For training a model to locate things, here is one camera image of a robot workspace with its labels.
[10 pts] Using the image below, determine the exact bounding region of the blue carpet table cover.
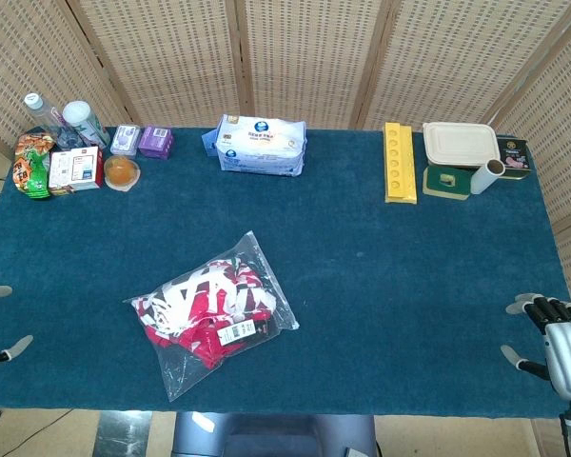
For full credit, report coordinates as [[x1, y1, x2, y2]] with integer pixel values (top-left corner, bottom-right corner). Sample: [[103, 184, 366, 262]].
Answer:
[[0, 126, 571, 420]]

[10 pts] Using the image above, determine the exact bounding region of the white red carton box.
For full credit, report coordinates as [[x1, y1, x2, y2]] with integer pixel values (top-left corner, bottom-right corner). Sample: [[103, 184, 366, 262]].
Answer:
[[48, 146, 105, 196]]

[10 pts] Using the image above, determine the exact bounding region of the clear box with purple item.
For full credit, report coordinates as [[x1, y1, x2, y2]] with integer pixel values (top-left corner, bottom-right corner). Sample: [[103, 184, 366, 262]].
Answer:
[[109, 124, 142, 157]]

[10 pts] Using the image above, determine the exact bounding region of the yellow tray with round holes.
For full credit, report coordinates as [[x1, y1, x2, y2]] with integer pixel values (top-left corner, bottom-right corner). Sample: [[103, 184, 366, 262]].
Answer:
[[384, 122, 419, 205]]

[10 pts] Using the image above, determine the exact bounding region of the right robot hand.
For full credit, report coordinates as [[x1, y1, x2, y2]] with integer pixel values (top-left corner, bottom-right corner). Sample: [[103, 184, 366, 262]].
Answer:
[[500, 292, 571, 407]]

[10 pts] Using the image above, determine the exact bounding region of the beige lidded lunch box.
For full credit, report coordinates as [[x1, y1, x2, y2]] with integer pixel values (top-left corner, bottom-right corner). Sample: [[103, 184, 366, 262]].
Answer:
[[422, 122, 501, 169]]

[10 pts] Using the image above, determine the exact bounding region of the orange green snack bag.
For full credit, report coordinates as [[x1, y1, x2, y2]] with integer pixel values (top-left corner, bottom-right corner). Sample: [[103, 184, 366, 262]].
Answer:
[[12, 132, 58, 201]]

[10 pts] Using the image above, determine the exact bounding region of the white blue tissue pack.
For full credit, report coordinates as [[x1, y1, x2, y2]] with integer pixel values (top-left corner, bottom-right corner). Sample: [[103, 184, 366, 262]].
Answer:
[[201, 113, 308, 177]]

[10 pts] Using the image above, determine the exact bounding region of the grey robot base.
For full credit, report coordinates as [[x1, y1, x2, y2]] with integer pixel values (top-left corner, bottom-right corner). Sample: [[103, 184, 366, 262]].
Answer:
[[170, 411, 377, 457]]

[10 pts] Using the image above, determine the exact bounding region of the dark snack box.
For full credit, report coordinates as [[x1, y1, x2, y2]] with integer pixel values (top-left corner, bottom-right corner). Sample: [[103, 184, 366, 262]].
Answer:
[[495, 137, 529, 181]]

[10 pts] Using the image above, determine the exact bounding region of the orange jelly cup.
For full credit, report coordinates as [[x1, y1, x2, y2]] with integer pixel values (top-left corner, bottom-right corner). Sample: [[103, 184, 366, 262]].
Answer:
[[103, 156, 142, 192]]

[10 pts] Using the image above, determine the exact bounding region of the red white patterned garment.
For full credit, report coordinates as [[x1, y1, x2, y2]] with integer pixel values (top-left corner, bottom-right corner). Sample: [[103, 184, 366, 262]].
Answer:
[[130, 256, 280, 370]]

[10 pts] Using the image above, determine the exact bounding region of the white barcode hang tag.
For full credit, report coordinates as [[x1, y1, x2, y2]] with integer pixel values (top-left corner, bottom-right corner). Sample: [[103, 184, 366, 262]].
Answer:
[[217, 319, 256, 347]]

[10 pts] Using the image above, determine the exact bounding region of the white roll tube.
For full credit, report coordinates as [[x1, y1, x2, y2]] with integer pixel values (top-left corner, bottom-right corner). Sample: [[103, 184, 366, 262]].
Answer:
[[469, 159, 506, 195]]

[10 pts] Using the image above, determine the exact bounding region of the grey metal floor plate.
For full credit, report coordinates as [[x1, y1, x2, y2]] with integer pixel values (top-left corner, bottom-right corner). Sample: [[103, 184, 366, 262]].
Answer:
[[94, 411, 153, 457]]

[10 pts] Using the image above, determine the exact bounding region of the white green drink bottle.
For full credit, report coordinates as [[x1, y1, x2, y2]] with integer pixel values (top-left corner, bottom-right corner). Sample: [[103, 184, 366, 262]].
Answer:
[[61, 100, 111, 151]]

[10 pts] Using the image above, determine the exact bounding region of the clear plastic zip bag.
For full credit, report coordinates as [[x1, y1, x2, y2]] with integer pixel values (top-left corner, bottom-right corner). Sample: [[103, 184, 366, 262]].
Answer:
[[123, 230, 300, 404]]

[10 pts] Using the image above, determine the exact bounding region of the clear water bottle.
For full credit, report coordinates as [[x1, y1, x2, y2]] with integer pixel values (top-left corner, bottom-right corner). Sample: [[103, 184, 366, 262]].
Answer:
[[23, 92, 85, 149]]

